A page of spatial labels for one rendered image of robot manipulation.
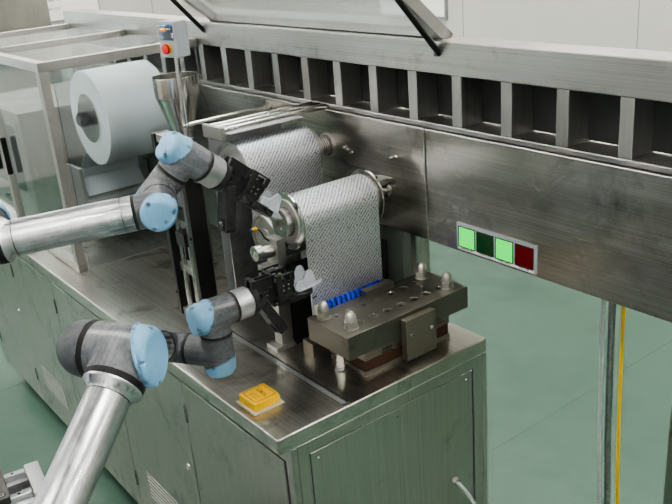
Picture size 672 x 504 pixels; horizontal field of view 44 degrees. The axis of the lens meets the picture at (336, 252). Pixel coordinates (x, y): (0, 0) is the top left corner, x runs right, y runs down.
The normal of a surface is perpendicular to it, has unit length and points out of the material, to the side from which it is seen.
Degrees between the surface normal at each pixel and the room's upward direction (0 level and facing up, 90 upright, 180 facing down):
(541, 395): 0
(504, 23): 90
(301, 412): 0
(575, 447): 0
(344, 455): 90
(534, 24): 90
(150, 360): 86
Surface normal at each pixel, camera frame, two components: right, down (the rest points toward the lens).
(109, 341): -0.29, -0.58
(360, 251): 0.62, 0.25
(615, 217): -0.78, 0.28
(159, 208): 0.20, 0.36
